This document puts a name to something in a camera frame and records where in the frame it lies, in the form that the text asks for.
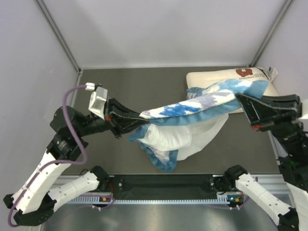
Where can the aluminium frame rail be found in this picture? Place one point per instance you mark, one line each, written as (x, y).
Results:
(274, 183)

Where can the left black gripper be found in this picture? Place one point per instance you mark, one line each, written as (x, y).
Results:
(116, 113)

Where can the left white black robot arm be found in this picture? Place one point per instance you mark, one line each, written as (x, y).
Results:
(36, 201)

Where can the grey slotted cable duct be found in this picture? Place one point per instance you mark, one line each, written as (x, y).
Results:
(224, 199)

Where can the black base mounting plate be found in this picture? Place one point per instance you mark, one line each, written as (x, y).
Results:
(162, 187)

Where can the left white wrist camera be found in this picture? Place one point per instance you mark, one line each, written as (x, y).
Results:
(98, 99)

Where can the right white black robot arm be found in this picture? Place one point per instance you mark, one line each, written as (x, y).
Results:
(294, 169)

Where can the blue white bear pillowcase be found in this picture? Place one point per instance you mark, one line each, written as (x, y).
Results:
(179, 130)

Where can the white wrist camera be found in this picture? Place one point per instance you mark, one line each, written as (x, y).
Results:
(304, 112)
(98, 99)

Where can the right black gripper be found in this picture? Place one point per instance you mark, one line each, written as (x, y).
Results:
(289, 107)

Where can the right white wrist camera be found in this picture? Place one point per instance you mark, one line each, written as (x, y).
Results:
(304, 112)

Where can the cream bear pillow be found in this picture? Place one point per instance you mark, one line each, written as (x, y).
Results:
(240, 74)

